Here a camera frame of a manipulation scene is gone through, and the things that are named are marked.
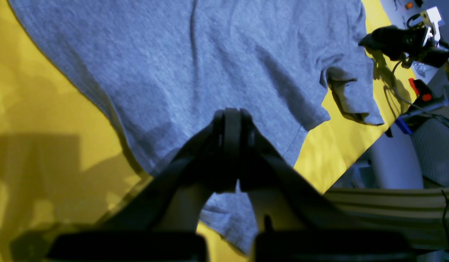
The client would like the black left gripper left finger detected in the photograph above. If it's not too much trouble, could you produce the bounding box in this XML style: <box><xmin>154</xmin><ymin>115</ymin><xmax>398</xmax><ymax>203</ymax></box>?
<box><xmin>47</xmin><ymin>108</ymin><xmax>235</xmax><ymax>262</ymax></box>

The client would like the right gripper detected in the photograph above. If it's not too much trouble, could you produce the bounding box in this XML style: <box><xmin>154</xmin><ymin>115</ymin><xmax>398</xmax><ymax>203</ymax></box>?
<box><xmin>358</xmin><ymin>25</ymin><xmax>449</xmax><ymax>68</ymax></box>

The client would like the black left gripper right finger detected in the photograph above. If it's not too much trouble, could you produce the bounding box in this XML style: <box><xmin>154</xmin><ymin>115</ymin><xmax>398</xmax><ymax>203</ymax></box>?
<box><xmin>239</xmin><ymin>109</ymin><xmax>415</xmax><ymax>262</ymax></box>

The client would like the grey t-shirt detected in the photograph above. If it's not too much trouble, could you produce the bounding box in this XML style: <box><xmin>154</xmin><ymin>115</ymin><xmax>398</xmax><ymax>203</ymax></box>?
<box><xmin>8</xmin><ymin>0</ymin><xmax>385</xmax><ymax>255</ymax></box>

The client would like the red black clamp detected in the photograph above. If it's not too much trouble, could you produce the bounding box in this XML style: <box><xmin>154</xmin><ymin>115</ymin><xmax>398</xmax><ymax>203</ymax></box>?
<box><xmin>409</xmin><ymin>78</ymin><xmax>436</xmax><ymax>106</ymax></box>

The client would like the yellow table cloth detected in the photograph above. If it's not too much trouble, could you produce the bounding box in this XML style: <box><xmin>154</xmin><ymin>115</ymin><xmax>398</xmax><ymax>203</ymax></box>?
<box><xmin>0</xmin><ymin>0</ymin><xmax>405</xmax><ymax>262</ymax></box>

